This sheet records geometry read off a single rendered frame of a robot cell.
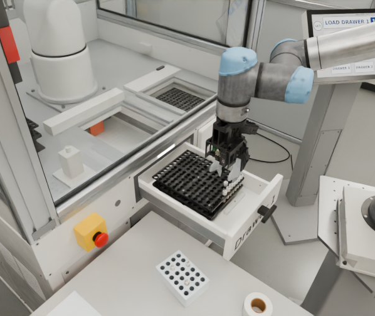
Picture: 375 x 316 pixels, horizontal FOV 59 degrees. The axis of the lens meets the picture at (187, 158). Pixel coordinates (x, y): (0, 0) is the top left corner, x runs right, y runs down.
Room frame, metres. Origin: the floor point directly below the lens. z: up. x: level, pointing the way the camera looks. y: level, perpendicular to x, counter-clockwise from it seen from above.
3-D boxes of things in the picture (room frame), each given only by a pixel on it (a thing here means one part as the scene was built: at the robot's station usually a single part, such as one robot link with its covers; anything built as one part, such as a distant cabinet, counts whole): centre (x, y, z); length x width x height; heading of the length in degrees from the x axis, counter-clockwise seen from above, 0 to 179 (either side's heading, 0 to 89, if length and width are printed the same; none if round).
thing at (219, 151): (0.66, -0.10, 1.11); 0.09 x 0.08 x 0.12; 143
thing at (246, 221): (0.63, -0.20, 0.87); 0.29 x 0.02 x 0.11; 143
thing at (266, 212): (0.61, -0.22, 0.91); 0.07 x 0.04 x 0.01; 143
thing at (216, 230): (0.76, -0.03, 0.86); 0.40 x 0.26 x 0.06; 53
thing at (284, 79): (0.66, -0.20, 1.27); 0.11 x 0.11 x 0.08; 75
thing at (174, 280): (0.48, 0.00, 0.78); 0.12 x 0.08 x 0.04; 43
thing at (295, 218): (1.47, -0.75, 0.51); 0.50 x 0.45 x 1.02; 12
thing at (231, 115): (0.67, -0.10, 1.19); 0.08 x 0.08 x 0.05
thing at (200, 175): (0.75, -0.04, 0.87); 0.22 x 0.18 x 0.06; 53
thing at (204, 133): (1.07, -0.13, 0.87); 0.29 x 0.02 x 0.11; 143
